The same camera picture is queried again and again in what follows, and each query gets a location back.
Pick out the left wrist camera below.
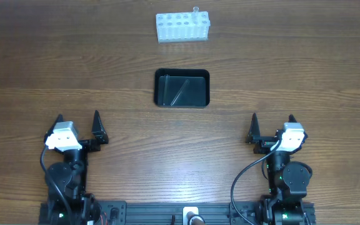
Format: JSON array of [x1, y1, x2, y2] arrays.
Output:
[[44, 121, 83, 153]]

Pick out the white test tube rack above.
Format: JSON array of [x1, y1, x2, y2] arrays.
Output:
[[155, 11, 211, 44]]

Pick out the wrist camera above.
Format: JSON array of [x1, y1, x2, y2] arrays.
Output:
[[276, 122, 306, 153], [44, 121, 83, 153]]

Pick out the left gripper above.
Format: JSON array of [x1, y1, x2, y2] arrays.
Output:
[[43, 109, 109, 154]]

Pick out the mounting rail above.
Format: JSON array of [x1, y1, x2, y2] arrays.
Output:
[[39, 200, 317, 225]]

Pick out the black tray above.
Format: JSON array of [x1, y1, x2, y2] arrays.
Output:
[[153, 67, 211, 109]]

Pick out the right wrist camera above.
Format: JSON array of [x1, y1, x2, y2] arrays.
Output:
[[276, 122, 306, 153]]

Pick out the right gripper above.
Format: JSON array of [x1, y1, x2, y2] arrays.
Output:
[[246, 112, 298, 154]]

